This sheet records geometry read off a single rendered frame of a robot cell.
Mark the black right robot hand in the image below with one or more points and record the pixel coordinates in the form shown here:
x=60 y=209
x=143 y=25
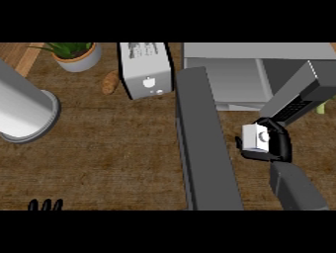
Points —
x=280 y=145

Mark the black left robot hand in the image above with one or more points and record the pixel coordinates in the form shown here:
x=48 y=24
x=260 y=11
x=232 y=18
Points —
x=45 y=205

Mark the white milk carton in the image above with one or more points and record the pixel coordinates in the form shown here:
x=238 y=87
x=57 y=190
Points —
x=255 y=138

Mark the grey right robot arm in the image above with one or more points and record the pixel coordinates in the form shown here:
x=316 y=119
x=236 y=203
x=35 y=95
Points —
x=295 y=189

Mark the dark grey microwave door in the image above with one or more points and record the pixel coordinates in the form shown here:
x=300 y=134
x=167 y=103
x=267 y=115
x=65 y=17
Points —
x=206 y=145

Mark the grey microwave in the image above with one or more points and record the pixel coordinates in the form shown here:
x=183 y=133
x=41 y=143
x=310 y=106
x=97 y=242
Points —
x=273 y=79

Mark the green vegetable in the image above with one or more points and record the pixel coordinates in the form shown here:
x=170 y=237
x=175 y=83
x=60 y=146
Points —
x=322 y=107

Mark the white paper towel roll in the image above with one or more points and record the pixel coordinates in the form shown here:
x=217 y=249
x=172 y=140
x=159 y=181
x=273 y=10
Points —
x=13 y=99

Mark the white toaster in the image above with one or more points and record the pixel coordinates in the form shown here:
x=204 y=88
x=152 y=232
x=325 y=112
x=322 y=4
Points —
x=144 y=70

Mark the brown potato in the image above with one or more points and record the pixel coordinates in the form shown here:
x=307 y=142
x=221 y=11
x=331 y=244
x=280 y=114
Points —
x=110 y=82

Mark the potted green plant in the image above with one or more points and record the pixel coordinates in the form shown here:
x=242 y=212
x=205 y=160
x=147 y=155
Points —
x=75 y=55

